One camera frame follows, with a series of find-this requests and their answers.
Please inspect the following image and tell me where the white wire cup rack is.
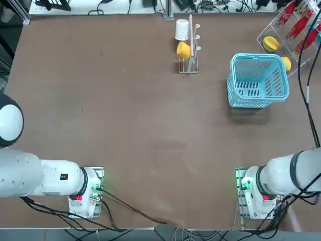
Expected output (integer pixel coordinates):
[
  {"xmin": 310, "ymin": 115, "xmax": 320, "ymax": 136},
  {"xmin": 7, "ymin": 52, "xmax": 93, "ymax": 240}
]
[{"xmin": 178, "ymin": 14, "xmax": 202, "ymax": 74}]

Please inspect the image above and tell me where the black cable on table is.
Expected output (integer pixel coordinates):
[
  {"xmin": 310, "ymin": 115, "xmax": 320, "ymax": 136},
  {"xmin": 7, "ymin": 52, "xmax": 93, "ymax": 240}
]
[{"xmin": 99, "ymin": 188, "xmax": 168, "ymax": 225}]

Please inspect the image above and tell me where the blue plastic basket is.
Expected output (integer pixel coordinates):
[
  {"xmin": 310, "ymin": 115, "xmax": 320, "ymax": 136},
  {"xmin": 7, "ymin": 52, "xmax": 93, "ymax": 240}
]
[{"xmin": 227, "ymin": 53, "xmax": 290, "ymax": 109}]

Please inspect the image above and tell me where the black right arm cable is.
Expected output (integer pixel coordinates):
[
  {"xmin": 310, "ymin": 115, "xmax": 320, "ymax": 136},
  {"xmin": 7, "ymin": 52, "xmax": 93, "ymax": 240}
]
[{"xmin": 297, "ymin": 15, "xmax": 321, "ymax": 149}]

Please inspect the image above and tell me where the yellow cup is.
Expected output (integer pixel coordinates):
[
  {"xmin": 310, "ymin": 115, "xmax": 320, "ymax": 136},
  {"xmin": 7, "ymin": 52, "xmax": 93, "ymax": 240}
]
[{"xmin": 176, "ymin": 41, "xmax": 192, "ymax": 61}]

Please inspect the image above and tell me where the aluminium camera post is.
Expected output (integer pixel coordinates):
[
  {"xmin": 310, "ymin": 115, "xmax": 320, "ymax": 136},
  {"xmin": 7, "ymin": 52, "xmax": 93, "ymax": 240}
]
[{"xmin": 163, "ymin": 0, "xmax": 175, "ymax": 20}]

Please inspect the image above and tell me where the yellow round fruit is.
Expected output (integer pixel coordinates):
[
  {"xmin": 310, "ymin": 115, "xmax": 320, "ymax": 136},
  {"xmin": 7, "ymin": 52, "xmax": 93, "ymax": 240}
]
[{"xmin": 280, "ymin": 56, "xmax": 292, "ymax": 73}]

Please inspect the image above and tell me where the clear acrylic rack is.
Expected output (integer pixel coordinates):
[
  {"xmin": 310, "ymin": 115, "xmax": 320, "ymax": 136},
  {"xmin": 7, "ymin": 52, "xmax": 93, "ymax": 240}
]
[{"xmin": 256, "ymin": 0, "xmax": 321, "ymax": 76}]

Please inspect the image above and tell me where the white biscuit box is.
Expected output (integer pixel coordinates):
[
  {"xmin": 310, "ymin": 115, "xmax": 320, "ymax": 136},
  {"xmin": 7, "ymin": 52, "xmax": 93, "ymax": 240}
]
[{"xmin": 293, "ymin": 0, "xmax": 319, "ymax": 16}]

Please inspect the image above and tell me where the red drink bottle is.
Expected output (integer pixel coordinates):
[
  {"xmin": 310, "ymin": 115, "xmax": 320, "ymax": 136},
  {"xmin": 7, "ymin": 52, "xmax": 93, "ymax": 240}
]
[
  {"xmin": 285, "ymin": 10, "xmax": 315, "ymax": 42},
  {"xmin": 294, "ymin": 24, "xmax": 321, "ymax": 56},
  {"xmin": 275, "ymin": 2, "xmax": 297, "ymax": 27}
]

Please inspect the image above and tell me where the white cup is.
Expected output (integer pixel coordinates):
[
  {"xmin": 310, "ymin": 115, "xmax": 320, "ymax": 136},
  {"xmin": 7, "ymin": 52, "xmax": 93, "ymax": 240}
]
[{"xmin": 175, "ymin": 19, "xmax": 190, "ymax": 41}]

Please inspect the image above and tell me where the yellow star fruit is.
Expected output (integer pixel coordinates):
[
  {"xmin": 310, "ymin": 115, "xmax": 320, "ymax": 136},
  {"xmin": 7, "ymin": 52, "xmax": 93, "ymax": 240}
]
[{"xmin": 262, "ymin": 36, "xmax": 280, "ymax": 53}]

